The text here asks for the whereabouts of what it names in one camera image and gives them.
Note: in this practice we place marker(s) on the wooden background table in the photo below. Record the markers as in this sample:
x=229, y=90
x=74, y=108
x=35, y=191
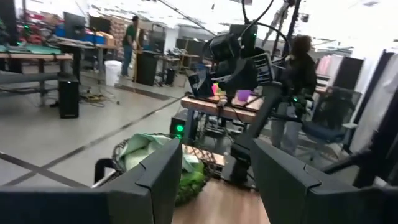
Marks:
x=211, y=109

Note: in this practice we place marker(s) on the pink cup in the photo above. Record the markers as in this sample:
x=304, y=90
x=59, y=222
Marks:
x=214, y=89

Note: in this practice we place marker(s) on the cardboard box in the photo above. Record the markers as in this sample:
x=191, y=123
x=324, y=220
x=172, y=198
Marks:
x=109, y=40

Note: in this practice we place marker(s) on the white trash bin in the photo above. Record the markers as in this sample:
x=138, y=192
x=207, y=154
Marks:
x=112, y=73

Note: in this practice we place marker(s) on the person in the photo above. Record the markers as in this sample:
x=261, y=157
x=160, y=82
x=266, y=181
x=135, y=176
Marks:
x=129, y=37
x=303, y=71

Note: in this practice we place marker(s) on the black panel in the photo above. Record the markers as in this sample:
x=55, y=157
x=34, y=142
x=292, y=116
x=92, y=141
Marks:
x=348, y=73

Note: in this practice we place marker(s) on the dark blue office chair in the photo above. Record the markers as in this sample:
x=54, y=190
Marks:
x=323, y=130

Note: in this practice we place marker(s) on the blue storage bin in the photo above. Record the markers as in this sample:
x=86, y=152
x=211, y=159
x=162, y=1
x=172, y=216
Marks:
x=90, y=39

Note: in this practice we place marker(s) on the black computer with green light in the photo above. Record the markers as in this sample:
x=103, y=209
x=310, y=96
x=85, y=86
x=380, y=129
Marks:
x=178, y=119

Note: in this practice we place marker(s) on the wooden workbench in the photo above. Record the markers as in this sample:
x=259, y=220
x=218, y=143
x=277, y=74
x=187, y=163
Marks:
x=31, y=56

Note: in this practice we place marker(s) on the black monitor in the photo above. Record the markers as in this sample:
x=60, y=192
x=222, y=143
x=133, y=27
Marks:
x=99, y=25
x=74, y=25

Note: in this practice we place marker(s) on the purple cup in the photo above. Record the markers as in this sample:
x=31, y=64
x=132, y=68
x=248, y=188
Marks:
x=244, y=95

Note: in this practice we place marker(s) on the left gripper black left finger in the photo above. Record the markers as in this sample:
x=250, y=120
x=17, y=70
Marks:
x=93, y=205

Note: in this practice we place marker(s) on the pale green microfiber towel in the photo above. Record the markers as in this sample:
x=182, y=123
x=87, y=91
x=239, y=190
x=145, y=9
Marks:
x=140, y=149

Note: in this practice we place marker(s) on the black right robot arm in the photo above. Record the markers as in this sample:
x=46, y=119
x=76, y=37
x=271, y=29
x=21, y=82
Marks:
x=264, y=109

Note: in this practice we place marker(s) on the black cabinet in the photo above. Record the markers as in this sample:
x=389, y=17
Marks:
x=146, y=68

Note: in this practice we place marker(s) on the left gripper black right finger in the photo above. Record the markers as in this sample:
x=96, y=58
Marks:
x=311, y=202

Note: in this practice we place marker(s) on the black computer tower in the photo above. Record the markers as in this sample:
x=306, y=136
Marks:
x=68, y=96

